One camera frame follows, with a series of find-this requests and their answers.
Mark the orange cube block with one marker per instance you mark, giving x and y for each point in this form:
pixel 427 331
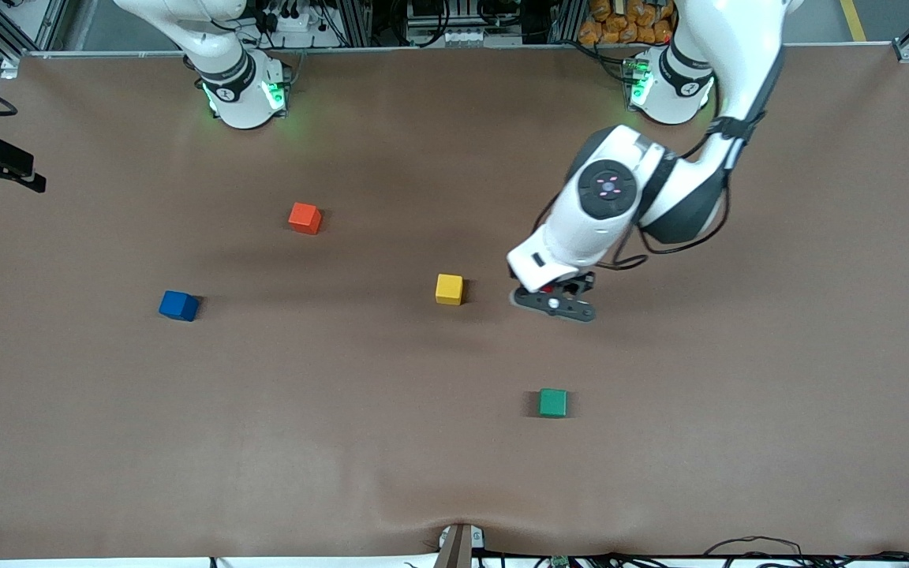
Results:
pixel 304 218

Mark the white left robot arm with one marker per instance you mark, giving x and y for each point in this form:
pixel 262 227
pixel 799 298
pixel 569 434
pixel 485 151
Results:
pixel 608 189

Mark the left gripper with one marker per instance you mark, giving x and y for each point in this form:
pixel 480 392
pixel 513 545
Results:
pixel 581 283

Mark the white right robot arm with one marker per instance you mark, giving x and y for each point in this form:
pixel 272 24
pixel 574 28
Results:
pixel 237 95

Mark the small green circuit board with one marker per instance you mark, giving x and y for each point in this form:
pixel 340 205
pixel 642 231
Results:
pixel 559 562

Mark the yellow cube block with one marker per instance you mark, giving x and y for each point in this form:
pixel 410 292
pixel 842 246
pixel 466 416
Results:
pixel 449 289

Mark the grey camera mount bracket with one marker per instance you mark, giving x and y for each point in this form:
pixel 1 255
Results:
pixel 458 548

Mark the orange snack bag pile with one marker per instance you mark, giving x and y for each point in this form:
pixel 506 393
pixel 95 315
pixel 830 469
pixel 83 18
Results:
pixel 620 22

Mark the white corner bracket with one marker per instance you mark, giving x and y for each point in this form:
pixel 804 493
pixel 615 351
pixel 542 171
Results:
pixel 9 68

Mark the green cube block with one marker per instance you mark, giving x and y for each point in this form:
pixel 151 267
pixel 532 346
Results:
pixel 553 402

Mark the white terminal connector block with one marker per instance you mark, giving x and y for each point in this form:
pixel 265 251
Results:
pixel 478 37

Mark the white power strip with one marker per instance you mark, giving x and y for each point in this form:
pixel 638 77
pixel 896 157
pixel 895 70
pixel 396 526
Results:
pixel 289 17

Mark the blue cube block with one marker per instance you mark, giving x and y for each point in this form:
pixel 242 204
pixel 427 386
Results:
pixel 178 306

